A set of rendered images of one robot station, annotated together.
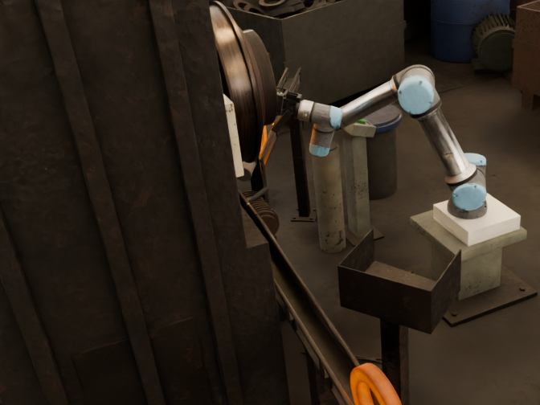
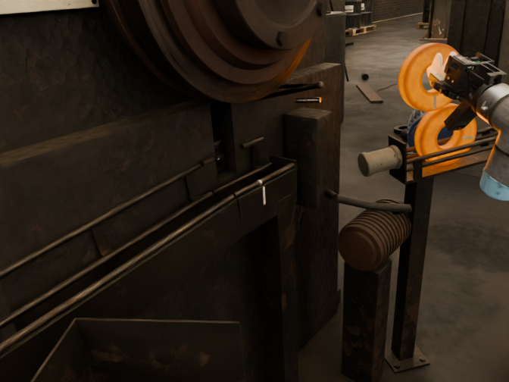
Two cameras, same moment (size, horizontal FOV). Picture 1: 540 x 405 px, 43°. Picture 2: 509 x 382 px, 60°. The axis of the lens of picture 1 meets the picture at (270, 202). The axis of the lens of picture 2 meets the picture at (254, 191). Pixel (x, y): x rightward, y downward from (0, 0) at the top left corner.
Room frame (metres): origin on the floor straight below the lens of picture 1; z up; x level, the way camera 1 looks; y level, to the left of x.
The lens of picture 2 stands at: (1.47, -0.64, 1.07)
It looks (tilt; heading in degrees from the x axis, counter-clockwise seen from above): 24 degrees down; 60
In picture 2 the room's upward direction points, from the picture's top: 4 degrees counter-clockwise
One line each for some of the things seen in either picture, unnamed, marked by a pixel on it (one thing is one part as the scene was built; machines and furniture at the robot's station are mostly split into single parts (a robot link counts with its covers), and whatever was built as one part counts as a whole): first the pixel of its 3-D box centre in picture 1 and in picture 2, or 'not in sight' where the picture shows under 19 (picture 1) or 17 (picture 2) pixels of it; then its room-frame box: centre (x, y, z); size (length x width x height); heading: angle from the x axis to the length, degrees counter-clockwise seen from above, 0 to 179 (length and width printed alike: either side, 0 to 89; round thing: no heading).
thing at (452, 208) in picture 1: (467, 198); not in sight; (2.26, -0.76, 0.41); 0.15 x 0.15 x 0.10
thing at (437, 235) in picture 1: (466, 227); not in sight; (2.26, -0.76, 0.28); 0.32 x 0.32 x 0.04; 18
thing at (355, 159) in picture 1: (356, 175); not in sight; (2.76, -0.41, 0.31); 0.24 x 0.16 x 0.62; 17
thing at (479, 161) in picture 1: (468, 172); not in sight; (2.25, -0.76, 0.53); 0.13 x 0.12 x 0.14; 162
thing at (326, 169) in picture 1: (329, 198); not in sight; (2.67, -0.27, 0.26); 0.12 x 0.12 x 0.52
